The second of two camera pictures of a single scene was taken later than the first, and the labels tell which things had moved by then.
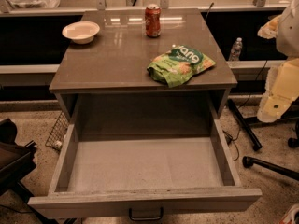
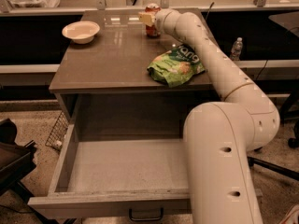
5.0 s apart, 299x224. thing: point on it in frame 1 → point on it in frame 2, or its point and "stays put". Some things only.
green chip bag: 177,67 stays put
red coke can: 152,14 stays put
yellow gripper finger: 281,91 → 164,20
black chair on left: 16,160 stays put
